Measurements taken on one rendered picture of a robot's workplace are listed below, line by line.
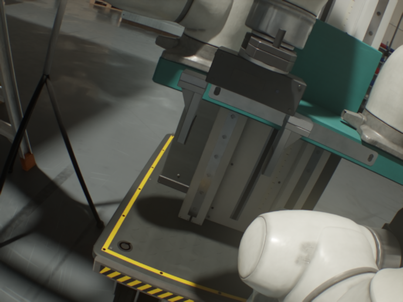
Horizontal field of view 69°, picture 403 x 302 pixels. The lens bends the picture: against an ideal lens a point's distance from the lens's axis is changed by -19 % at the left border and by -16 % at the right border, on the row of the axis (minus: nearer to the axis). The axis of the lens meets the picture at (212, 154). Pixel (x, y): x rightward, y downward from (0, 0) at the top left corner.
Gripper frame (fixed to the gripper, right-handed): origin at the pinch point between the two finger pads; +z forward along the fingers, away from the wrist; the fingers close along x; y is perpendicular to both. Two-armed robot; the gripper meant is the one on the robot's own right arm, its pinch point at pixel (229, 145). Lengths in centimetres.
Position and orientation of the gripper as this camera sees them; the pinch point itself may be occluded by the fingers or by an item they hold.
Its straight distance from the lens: 52.1
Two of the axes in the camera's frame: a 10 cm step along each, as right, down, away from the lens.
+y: 1.2, -3.9, 9.1
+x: -9.3, -3.6, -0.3
